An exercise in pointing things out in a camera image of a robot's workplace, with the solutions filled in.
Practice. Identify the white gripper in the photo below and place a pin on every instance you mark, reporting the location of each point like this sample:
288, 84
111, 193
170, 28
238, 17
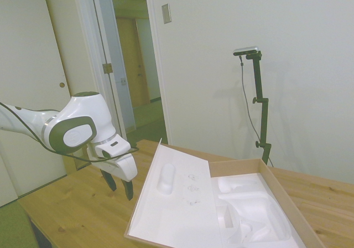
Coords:
125, 167

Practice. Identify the cardboard box lid white lining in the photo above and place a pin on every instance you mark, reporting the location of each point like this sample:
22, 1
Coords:
177, 201

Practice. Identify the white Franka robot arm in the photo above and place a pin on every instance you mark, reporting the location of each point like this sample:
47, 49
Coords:
80, 112

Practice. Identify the brown cardboard box base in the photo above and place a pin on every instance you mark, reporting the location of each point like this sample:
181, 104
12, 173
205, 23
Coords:
279, 181

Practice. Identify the metal door latch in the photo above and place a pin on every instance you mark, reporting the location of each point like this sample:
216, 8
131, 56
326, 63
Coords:
123, 81

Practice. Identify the brass door hinge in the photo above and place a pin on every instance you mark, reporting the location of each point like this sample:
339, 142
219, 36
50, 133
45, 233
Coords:
107, 68

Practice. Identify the white open room door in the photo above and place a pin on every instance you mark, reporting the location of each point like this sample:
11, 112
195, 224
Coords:
117, 65

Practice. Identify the brown wooden hallway door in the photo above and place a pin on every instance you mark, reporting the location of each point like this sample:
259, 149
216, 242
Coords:
132, 62

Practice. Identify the white moulded foam insert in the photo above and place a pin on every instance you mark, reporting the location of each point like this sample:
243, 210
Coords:
249, 203

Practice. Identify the white closet door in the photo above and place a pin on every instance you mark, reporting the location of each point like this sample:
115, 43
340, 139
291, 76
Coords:
30, 51

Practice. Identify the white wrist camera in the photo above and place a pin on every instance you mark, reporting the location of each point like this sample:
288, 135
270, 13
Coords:
117, 147

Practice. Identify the white door frame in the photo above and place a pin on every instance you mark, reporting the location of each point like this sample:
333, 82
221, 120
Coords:
159, 65

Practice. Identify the black camera stand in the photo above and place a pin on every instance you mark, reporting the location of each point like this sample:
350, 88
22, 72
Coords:
261, 98

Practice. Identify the grey camera on stand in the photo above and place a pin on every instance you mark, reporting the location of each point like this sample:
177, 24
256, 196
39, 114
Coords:
246, 50

